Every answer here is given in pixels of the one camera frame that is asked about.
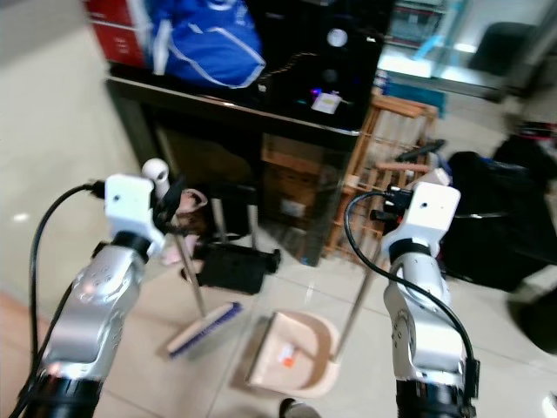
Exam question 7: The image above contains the broom with blue bristles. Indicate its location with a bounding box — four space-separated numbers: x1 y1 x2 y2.
143 158 244 359

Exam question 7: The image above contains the beige long-handled dustpan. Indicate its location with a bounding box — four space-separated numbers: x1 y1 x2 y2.
243 167 453 401

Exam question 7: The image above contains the small black box on floor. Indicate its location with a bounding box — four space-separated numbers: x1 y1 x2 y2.
193 243 283 296

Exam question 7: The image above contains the wooden slatted crate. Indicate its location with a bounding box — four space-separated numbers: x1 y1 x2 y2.
322 93 441 264

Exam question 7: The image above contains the black cabinet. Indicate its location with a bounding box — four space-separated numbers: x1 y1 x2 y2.
106 74 368 268

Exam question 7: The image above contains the brown cardboard box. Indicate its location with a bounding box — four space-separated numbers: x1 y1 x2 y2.
259 133 333 229

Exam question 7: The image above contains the large black bag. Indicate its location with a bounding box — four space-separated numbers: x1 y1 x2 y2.
437 122 557 294

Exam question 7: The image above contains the white paper tag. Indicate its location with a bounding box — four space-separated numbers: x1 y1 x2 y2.
312 91 342 116

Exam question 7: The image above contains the black appliance with round dial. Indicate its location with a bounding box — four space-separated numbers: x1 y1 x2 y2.
244 0 394 133

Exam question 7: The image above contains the blue bag with white trim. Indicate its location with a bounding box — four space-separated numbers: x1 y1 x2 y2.
150 0 267 89

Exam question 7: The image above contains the red box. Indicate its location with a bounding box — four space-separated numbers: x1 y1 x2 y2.
84 0 156 68

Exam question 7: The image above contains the dark office chair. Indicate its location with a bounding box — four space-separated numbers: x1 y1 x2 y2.
466 21 537 78

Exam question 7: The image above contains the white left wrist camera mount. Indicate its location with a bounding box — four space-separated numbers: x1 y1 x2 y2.
104 173 168 259

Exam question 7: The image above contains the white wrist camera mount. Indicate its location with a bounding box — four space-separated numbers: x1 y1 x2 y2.
388 181 462 260
104 173 168 259

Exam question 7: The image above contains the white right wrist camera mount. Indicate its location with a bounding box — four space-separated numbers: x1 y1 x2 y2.
388 181 462 260

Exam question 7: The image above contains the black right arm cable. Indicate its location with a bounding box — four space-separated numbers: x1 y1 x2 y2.
343 190 481 406

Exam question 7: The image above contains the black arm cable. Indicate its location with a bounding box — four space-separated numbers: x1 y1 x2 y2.
343 190 481 406
9 181 107 418

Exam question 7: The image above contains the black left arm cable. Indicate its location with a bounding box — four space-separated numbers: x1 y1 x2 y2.
9 181 107 418

